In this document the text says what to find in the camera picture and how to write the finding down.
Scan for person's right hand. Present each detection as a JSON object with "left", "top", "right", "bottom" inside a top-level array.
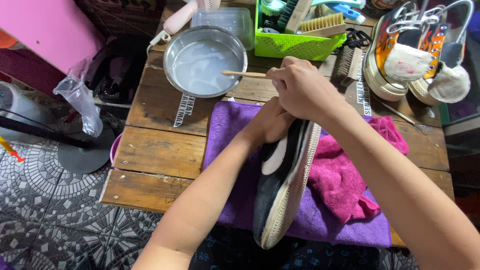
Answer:
[{"left": 267, "top": 56, "right": 349, "bottom": 125}]

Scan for person's left hand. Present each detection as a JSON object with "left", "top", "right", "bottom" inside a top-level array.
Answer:
[{"left": 240, "top": 97, "right": 298, "bottom": 145}]

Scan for small wooden handled brush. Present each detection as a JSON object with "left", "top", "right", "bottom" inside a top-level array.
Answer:
[{"left": 221, "top": 70, "right": 274, "bottom": 80}]

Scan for black sneaker with white sole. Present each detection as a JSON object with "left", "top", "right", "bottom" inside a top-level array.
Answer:
[{"left": 252, "top": 118, "right": 322, "bottom": 250}]

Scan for green plastic basket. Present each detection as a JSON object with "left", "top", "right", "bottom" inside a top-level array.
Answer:
[{"left": 254, "top": 0, "right": 347, "bottom": 62}]

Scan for wooden brush with dark bristles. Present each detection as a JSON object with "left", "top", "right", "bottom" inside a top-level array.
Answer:
[{"left": 277, "top": 0, "right": 314, "bottom": 35}]

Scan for wooden brush with tan bristles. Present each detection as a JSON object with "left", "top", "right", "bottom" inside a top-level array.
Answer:
[{"left": 300, "top": 13, "right": 347, "bottom": 38}]

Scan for wooden shoe brush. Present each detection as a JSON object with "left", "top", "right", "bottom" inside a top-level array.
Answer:
[{"left": 335, "top": 45, "right": 364, "bottom": 88}]

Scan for teal plastic brush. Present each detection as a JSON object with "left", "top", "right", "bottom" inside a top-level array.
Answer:
[{"left": 259, "top": 0, "right": 286, "bottom": 17}]

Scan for purple microfibre towel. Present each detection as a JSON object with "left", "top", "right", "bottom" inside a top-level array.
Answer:
[{"left": 202, "top": 100, "right": 393, "bottom": 249}]

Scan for metal bowl of soapy water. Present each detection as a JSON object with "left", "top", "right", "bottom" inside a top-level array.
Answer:
[{"left": 163, "top": 25, "right": 248, "bottom": 99}]

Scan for clear plastic container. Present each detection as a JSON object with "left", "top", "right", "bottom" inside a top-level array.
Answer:
[{"left": 190, "top": 7, "right": 256, "bottom": 51}]

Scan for white printed sticker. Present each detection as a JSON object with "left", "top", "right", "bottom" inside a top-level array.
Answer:
[
  {"left": 173, "top": 93, "right": 196, "bottom": 128},
  {"left": 355, "top": 52, "right": 373, "bottom": 117}
]

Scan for blue plastic brush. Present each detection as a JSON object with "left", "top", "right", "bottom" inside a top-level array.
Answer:
[{"left": 311, "top": 0, "right": 367, "bottom": 25}]

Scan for flame print canvas sneaker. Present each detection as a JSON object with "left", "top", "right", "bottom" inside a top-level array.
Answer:
[
  {"left": 362, "top": 3, "right": 437, "bottom": 102},
  {"left": 408, "top": 22, "right": 472, "bottom": 107}
]

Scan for magenta cloth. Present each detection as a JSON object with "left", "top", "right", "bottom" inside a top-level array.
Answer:
[{"left": 307, "top": 115, "right": 410, "bottom": 225}]

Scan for pink hair dryer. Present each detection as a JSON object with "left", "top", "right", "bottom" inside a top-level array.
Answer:
[{"left": 147, "top": 0, "right": 222, "bottom": 51}]

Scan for thin metal pick tool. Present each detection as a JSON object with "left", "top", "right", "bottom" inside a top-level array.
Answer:
[{"left": 371, "top": 95, "right": 433, "bottom": 136}]

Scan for black bag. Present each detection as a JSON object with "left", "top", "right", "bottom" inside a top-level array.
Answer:
[{"left": 84, "top": 34, "right": 151, "bottom": 106}]

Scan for pink plastic basin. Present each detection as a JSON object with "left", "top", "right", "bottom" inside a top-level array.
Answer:
[{"left": 109, "top": 132, "right": 123, "bottom": 168}]

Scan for dark printed trousers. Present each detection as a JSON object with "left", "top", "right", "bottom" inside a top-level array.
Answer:
[{"left": 187, "top": 224, "right": 398, "bottom": 270}]

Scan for grey metal shoe holder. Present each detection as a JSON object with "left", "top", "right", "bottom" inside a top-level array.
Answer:
[{"left": 414, "top": 0, "right": 475, "bottom": 45}]

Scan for clear plastic bag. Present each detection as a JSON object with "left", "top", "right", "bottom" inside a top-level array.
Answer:
[{"left": 53, "top": 57, "right": 104, "bottom": 138}]

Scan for black round stand base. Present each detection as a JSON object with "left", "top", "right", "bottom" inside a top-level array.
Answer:
[{"left": 0, "top": 112, "right": 116, "bottom": 175}]

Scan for pink cabinet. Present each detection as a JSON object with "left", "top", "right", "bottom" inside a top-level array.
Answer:
[{"left": 0, "top": 0, "right": 107, "bottom": 74}]

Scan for white bucket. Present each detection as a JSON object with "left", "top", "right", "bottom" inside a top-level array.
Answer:
[{"left": 0, "top": 80, "right": 47, "bottom": 142}]

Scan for orange plastic tool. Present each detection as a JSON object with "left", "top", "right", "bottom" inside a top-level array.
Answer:
[{"left": 0, "top": 136, "right": 26, "bottom": 164}]

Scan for black cord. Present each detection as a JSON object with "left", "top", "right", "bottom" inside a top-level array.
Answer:
[{"left": 343, "top": 28, "right": 373, "bottom": 50}]

